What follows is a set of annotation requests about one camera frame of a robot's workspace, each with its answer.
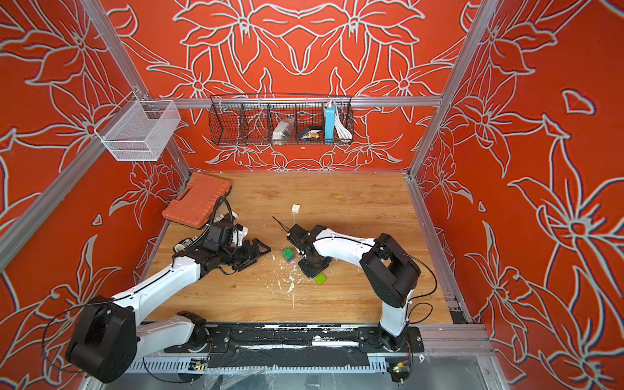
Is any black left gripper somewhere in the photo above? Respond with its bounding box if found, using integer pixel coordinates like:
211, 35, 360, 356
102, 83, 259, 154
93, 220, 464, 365
218, 238, 271, 270

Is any lime green long lego brick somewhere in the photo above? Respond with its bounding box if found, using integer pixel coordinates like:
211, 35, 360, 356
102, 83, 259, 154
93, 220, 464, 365
315, 273, 327, 284

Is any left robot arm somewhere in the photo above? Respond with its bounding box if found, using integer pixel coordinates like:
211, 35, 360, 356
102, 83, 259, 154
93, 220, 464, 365
65, 239, 271, 384

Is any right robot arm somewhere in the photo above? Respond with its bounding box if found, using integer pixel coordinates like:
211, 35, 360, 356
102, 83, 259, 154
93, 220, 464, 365
287, 224, 421, 338

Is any black handheld tool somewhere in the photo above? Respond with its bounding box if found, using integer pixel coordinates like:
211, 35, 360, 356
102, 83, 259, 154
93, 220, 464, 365
173, 211, 238, 254

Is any orange tool case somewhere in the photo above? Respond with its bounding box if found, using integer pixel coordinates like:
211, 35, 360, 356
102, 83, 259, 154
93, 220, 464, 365
162, 172, 232, 229

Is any grey packet in basket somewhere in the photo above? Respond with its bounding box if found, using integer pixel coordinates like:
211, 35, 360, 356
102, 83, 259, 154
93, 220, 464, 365
271, 118, 296, 146

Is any black item in basket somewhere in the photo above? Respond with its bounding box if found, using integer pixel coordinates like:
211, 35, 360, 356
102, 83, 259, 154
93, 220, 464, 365
296, 125, 324, 141

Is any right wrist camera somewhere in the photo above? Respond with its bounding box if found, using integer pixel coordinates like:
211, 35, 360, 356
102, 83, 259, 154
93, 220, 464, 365
287, 224, 310, 253

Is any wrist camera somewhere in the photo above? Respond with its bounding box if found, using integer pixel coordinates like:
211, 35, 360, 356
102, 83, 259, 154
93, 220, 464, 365
200, 220, 249, 253
287, 224, 310, 253

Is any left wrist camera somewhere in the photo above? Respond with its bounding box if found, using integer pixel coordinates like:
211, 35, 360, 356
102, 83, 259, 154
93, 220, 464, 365
200, 220, 249, 253

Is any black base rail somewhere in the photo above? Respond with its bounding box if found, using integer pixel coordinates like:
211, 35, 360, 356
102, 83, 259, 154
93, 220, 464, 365
162, 323, 424, 372

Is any black wire basket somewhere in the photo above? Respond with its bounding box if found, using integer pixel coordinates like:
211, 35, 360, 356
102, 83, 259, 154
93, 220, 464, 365
208, 94, 355, 146

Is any white cable bundle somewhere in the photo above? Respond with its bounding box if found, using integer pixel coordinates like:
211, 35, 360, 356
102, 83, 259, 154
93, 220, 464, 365
335, 116, 354, 143

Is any white wire basket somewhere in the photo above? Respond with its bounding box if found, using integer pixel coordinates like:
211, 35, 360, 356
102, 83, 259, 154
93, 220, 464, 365
95, 100, 180, 162

